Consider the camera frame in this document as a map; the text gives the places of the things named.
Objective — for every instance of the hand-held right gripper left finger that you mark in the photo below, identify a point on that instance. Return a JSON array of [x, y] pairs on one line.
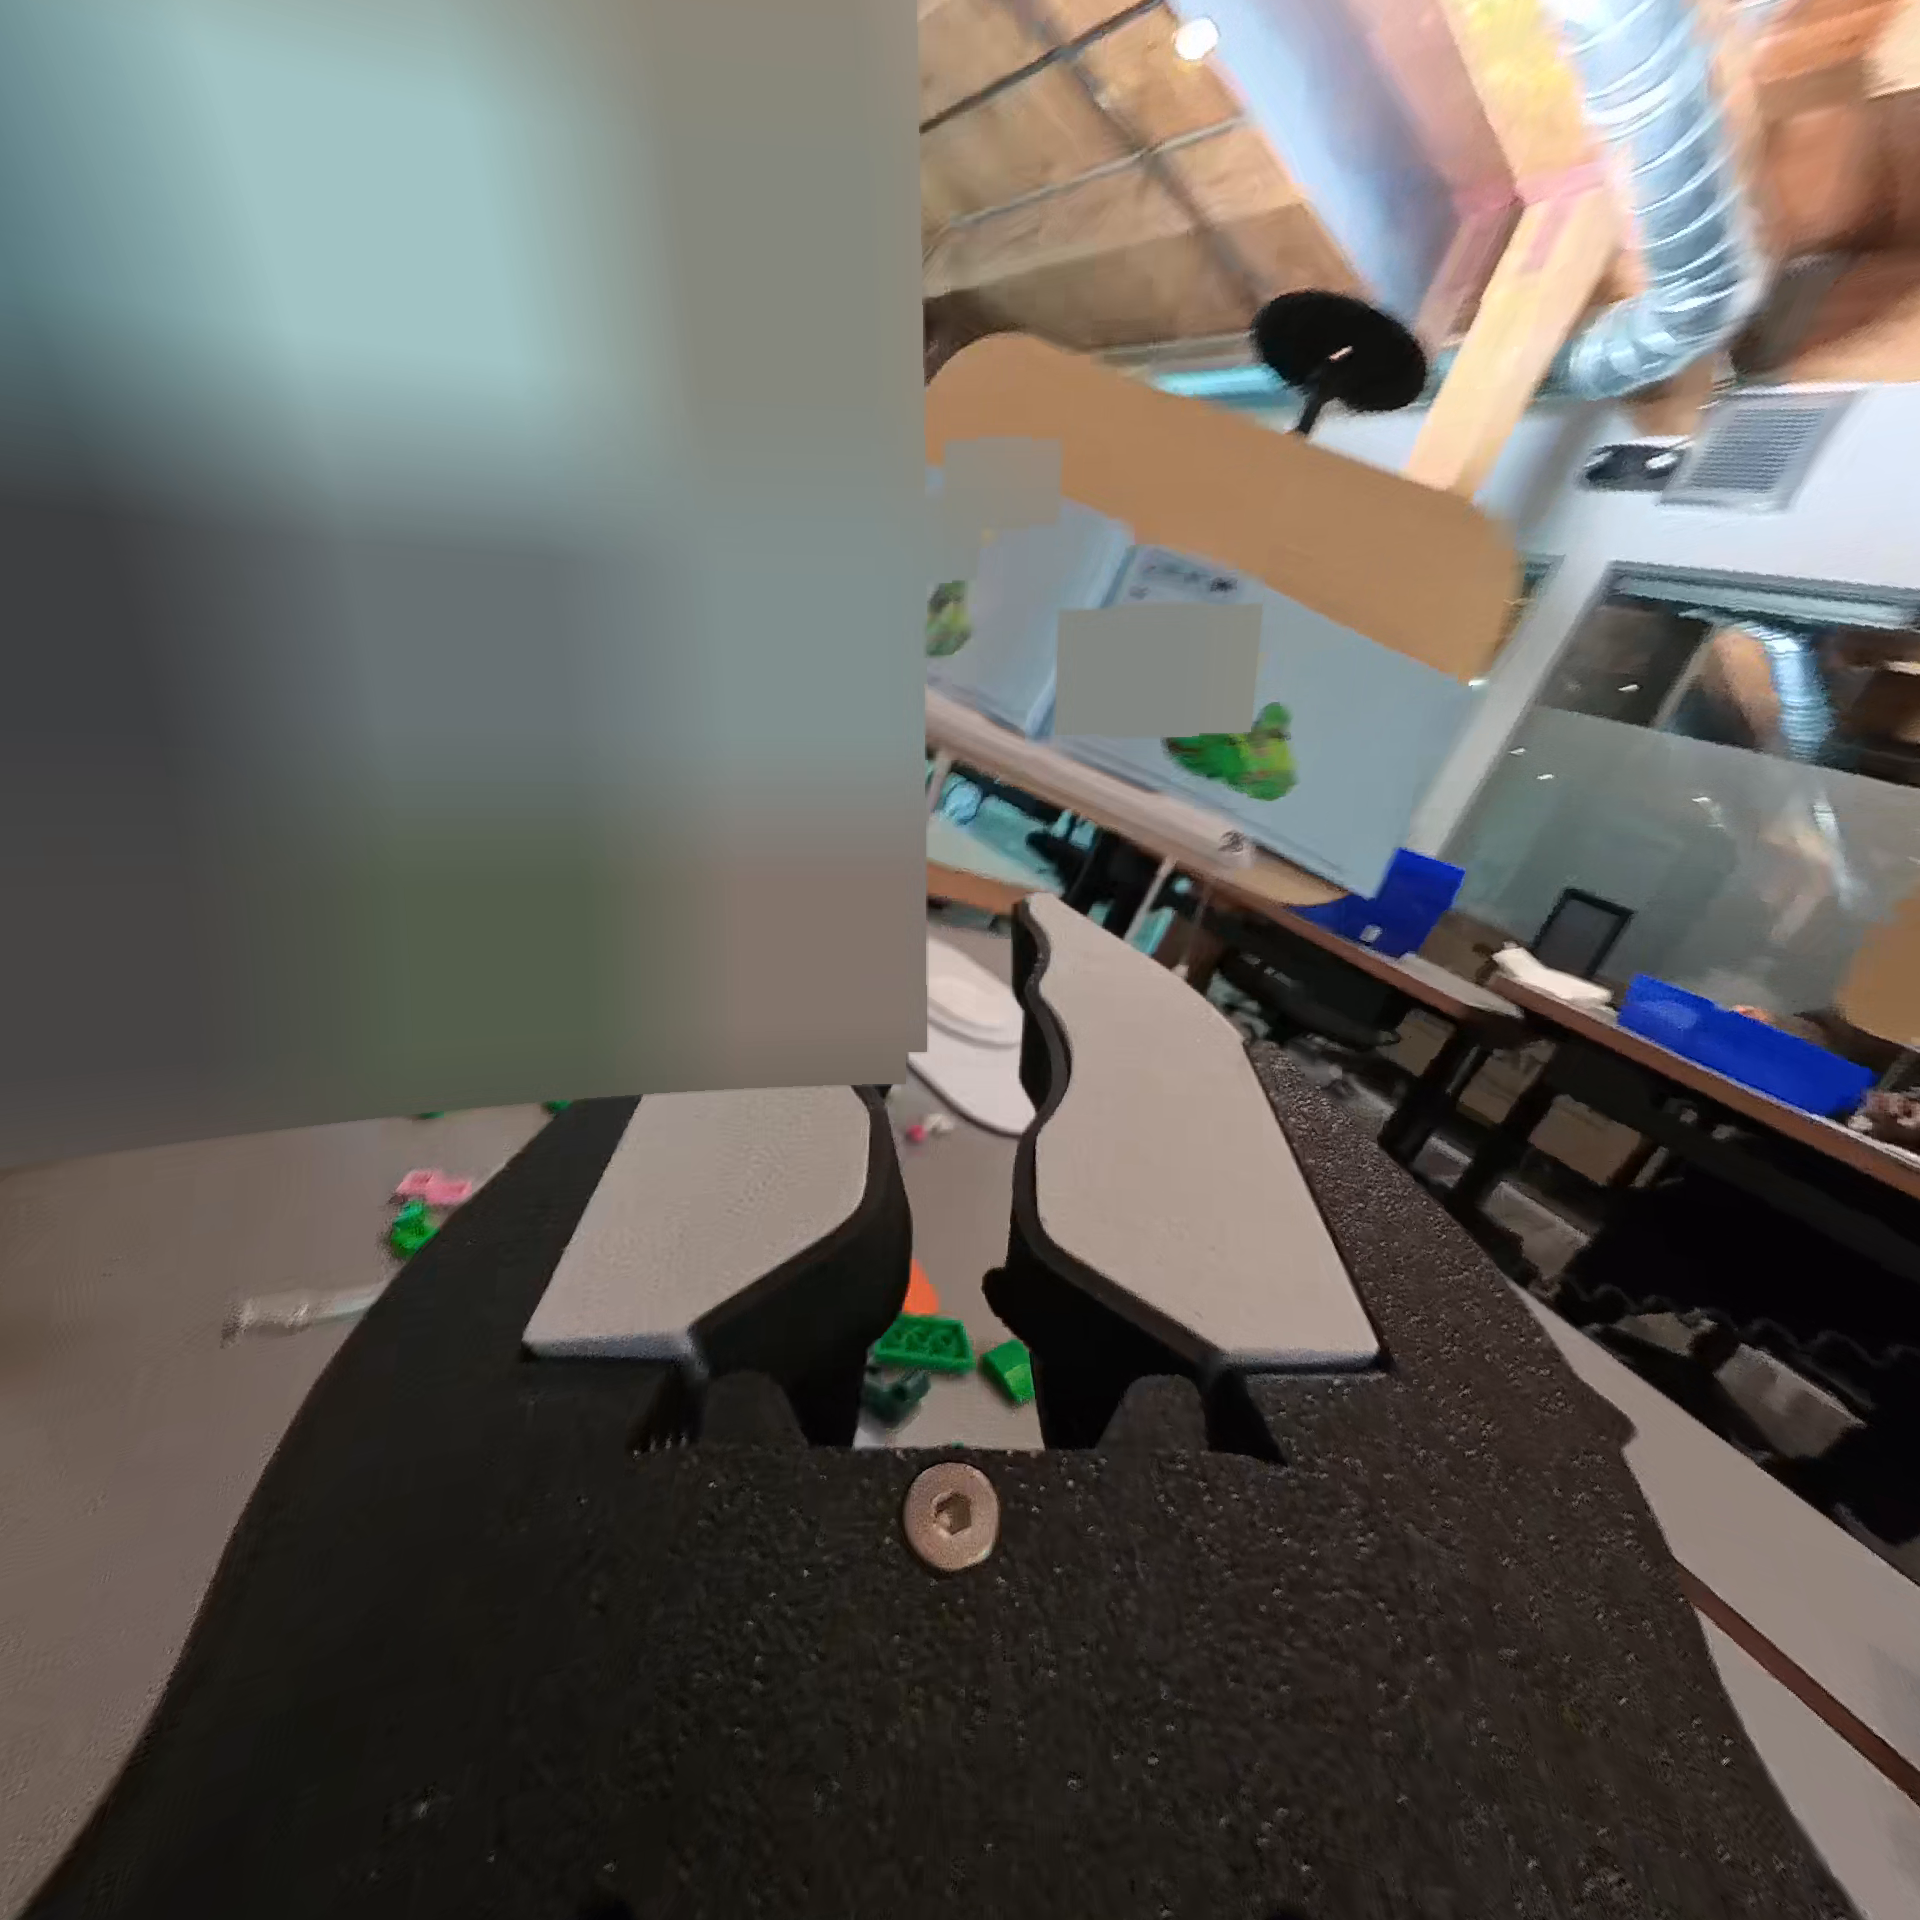
[[704, 1215]]

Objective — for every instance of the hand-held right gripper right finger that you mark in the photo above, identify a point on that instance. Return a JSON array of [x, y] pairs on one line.
[[1184, 1171]]

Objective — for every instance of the lego instruction booklet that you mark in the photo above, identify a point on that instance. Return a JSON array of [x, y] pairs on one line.
[[1349, 750]]

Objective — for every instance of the orange lego brick separator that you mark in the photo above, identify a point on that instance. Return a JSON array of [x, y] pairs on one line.
[[921, 1291]]

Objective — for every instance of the green lego plate with holes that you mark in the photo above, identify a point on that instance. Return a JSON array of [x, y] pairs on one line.
[[921, 1343]]

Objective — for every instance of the dark green lego connector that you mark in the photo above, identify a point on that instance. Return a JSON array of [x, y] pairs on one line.
[[893, 1395]]

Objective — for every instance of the green curved lego slope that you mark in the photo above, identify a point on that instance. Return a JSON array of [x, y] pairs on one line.
[[1010, 1372]]

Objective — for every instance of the pink lego plate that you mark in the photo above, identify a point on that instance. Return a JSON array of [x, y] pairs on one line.
[[434, 1186]]

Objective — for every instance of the small green lego piece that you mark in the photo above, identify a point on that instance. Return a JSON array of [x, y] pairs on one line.
[[411, 1230]]

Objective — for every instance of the background work table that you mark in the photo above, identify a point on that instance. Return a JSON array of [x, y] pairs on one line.
[[1441, 983], [1559, 1017]]

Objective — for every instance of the white paper stack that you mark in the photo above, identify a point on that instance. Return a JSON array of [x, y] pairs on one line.
[[1553, 975]]

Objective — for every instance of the clear plastic tube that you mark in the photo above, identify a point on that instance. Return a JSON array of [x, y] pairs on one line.
[[301, 1312]]

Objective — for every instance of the black monitor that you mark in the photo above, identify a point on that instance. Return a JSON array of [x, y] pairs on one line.
[[1583, 921]]

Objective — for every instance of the white and wooden book stand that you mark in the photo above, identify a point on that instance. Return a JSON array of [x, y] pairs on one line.
[[1275, 480]]

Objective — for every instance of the black round disc on rod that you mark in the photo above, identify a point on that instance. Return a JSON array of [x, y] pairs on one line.
[[1306, 338]]

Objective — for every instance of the ceiling spotlight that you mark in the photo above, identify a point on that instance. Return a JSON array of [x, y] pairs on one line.
[[1195, 38]]

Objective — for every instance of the small black wall device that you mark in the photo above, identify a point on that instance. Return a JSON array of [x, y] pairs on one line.
[[1627, 464]]

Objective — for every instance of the wooden post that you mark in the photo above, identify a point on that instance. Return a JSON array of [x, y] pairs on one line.
[[1517, 345]]

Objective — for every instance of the wall vent grille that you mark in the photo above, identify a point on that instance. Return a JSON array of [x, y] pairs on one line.
[[1757, 450]]

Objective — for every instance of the silver ventilation duct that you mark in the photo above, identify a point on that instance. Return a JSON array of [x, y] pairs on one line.
[[1681, 180]]

